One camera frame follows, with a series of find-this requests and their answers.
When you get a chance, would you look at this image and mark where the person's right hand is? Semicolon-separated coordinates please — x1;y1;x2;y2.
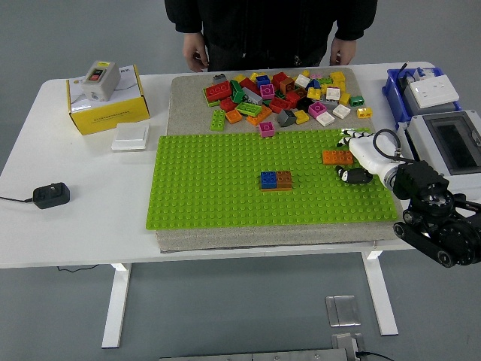
183;32;210;73

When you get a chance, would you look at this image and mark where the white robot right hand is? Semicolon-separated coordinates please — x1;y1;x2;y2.
335;128;400;186

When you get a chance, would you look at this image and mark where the person's left hand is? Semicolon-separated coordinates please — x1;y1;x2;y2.
329;37;358;67

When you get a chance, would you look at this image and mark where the orange long toy brick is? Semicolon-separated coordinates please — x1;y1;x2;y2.
322;149;355;165

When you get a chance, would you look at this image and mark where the green studded baseplate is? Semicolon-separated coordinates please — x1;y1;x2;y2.
145;127;399;231

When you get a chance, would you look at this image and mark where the large red toy brick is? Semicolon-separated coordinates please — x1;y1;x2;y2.
203;80;233;102

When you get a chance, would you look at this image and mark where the dark green toy brick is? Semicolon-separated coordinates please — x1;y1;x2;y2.
229;79;246;105

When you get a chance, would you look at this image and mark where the lime green long brick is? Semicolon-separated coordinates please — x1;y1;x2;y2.
209;109;227;132
235;102;263;117

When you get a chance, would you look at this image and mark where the long grey toy brick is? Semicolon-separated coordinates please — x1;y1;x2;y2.
242;86;263;106

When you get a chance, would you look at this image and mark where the dark grey sloped brick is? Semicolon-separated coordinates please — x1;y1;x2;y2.
277;109;298;128

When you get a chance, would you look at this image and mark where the blue plastic bin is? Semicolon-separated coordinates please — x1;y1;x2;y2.
382;67;462;131

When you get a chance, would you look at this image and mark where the grey windowed distribution box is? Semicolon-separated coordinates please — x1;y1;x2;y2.
396;109;481;196

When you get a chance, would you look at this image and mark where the grey electrical box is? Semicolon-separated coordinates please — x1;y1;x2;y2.
398;77;461;116

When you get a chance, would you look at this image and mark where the person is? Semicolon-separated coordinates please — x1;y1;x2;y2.
164;0;379;72

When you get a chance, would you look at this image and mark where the yellow cardboard box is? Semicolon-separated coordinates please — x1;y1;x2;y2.
66;64;151;136

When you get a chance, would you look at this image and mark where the grey-brown mat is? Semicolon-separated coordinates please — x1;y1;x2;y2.
159;67;405;254

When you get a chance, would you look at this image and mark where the white table leg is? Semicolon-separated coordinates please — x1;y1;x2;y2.
101;262;132;349
360;250;399;336

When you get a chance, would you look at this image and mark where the metal floor hatch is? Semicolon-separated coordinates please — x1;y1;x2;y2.
325;295;362;327

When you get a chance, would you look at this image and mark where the black power adapter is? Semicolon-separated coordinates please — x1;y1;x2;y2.
32;182;71;210

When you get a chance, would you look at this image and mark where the white wall socket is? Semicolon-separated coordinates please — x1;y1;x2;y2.
409;74;461;110

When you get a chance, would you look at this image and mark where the grey push-button switch box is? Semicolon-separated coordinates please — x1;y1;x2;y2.
81;60;122;102

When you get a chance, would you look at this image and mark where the white wall switch panel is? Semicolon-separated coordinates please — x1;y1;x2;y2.
110;123;150;153

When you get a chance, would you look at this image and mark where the black cable on floor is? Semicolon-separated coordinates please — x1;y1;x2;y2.
356;350;395;361

